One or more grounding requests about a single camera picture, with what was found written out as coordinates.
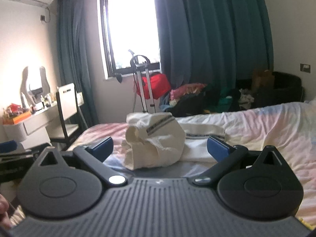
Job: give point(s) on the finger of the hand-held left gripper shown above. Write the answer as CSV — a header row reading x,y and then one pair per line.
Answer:
x,y
7,146

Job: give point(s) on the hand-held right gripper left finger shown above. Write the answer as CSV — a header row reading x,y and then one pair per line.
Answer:
x,y
101,147

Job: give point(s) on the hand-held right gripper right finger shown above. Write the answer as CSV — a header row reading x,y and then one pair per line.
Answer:
x,y
217,149

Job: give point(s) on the white striped garment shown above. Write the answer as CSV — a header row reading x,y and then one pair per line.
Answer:
x,y
158,143
205,134

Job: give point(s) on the pile of colourful clothes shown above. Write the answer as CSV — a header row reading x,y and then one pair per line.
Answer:
x,y
190,96

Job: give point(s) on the person's left hand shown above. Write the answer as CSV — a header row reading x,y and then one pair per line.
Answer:
x,y
3,208

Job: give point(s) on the folded white striped garment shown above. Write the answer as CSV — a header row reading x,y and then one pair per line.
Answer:
x,y
205,134

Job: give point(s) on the orange box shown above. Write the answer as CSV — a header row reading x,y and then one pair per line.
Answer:
x,y
17,118

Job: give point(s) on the white vanity desk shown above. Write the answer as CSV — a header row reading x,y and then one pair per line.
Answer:
x,y
37,123

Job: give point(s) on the bed with pink patterned sheet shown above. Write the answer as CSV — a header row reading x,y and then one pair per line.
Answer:
x,y
271,130

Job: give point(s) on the group of cosmetic bottles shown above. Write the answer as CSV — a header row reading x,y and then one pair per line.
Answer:
x,y
47,100

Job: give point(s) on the wavy white vanity mirror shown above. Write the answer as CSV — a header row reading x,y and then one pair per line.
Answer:
x,y
24,84

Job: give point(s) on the small black lamp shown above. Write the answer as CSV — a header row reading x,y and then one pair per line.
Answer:
x,y
119,77

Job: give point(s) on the brown plush toy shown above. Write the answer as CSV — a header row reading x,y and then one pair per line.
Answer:
x,y
263,77

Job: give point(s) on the red bag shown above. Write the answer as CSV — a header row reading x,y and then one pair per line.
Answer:
x,y
158,84

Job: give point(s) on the black armchair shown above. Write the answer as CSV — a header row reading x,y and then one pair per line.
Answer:
x,y
284,88

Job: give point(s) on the narrow teal curtain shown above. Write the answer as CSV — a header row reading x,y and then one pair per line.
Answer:
x,y
74,61

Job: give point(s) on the wide teal curtain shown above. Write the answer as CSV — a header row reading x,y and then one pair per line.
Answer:
x,y
217,37

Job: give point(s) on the dark framed window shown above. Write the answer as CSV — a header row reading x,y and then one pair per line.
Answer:
x,y
133,29

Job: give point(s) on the white chair with black frame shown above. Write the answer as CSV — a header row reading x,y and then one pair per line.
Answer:
x,y
68,101

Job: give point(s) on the dark wall switch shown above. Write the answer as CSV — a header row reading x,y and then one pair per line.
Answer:
x,y
305,67

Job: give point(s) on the black wall socket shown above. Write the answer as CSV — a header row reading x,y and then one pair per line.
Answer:
x,y
43,18

